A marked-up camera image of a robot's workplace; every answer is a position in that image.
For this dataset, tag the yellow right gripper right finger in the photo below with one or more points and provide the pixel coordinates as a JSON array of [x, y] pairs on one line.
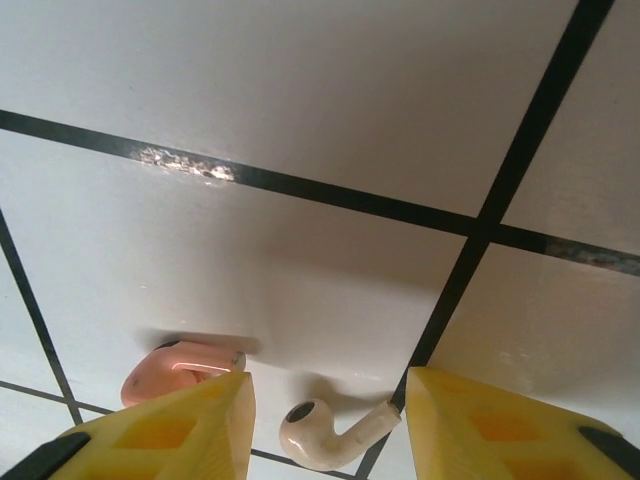
[[500, 440]]

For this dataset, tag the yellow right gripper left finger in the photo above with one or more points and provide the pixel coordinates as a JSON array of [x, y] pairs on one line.
[[175, 440]]

